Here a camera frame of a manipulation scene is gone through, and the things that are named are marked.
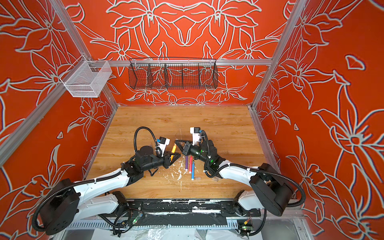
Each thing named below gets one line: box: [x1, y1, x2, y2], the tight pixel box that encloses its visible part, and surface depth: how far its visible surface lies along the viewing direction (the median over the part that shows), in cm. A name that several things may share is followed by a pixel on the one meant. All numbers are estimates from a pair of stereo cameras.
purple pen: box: [185, 155, 189, 170], surface depth 90 cm
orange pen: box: [171, 143, 177, 162], surface depth 76 cm
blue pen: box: [191, 160, 195, 181], surface depth 87 cm
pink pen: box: [189, 155, 193, 174], surface depth 88 cm
